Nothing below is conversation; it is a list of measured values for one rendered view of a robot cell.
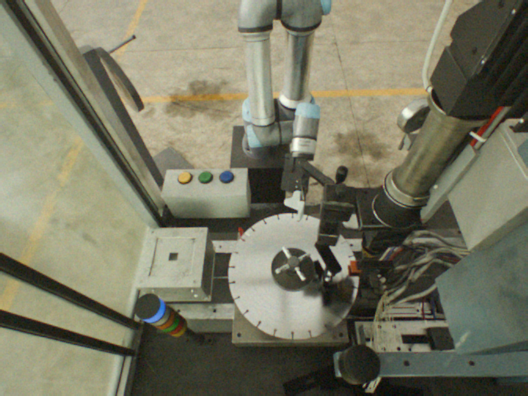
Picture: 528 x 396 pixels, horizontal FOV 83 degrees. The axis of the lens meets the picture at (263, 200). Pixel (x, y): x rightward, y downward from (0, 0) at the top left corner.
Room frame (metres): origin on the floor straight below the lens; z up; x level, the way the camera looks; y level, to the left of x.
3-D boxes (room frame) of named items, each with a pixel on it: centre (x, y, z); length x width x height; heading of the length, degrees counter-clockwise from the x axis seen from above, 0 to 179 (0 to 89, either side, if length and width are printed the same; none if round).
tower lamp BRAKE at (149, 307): (0.14, 0.22, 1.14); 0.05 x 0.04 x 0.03; 176
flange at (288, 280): (0.26, -0.06, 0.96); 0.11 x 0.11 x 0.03
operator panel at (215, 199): (0.61, 0.19, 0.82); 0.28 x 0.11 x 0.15; 86
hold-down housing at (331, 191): (0.29, -0.13, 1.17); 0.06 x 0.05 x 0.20; 77
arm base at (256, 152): (0.89, 0.00, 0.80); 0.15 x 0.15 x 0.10
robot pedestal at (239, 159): (0.89, 0.00, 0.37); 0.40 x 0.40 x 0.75; 86
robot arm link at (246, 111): (0.89, -0.01, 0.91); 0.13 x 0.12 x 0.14; 93
